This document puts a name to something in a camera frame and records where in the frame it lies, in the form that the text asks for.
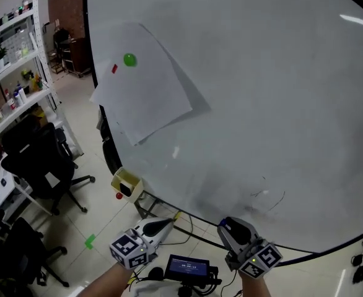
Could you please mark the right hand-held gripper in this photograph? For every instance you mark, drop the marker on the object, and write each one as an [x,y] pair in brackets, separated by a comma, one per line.
[259,258]

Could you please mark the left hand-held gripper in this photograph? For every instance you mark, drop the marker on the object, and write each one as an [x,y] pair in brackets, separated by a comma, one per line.
[129,251]

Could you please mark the blue round magnet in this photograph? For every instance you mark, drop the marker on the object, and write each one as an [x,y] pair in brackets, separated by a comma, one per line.
[224,223]

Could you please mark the white whiteboard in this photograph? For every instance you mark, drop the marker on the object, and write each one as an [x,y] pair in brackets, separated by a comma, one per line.
[262,104]

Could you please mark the person's left forearm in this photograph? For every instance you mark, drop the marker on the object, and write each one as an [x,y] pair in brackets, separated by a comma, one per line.
[107,283]

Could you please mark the person's right forearm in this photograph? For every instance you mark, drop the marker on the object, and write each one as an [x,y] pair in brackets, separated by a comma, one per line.
[254,286]

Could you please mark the person's black shoe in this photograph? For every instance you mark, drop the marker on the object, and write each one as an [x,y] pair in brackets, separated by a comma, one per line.
[155,274]

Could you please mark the cream plastic holder box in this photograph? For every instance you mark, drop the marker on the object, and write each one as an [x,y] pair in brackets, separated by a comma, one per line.
[136,187]

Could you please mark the red round magnet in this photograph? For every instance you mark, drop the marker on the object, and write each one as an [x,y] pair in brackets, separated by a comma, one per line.
[119,195]

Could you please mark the black chest-mounted screen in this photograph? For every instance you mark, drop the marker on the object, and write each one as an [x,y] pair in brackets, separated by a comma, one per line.
[187,266]

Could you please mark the person's white shirt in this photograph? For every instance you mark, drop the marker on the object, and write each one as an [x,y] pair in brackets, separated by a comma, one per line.
[156,289]

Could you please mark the black office chair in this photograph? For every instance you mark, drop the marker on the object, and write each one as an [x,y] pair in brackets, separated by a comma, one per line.
[23,252]
[36,162]

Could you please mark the white paper sheet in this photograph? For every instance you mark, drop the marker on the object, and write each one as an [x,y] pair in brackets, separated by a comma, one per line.
[144,97]

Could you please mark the white desk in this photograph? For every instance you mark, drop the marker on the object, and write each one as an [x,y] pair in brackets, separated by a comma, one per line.
[11,193]

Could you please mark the small red rectangular magnet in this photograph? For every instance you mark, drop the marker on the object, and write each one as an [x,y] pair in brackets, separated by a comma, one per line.
[115,68]

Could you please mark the green round magnet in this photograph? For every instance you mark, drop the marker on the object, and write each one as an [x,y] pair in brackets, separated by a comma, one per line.
[129,60]

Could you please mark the dark brown cabinet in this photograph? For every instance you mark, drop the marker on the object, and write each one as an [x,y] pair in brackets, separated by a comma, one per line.
[76,54]

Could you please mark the white metal shelf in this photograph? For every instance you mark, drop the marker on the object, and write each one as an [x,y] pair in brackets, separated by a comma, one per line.
[39,51]

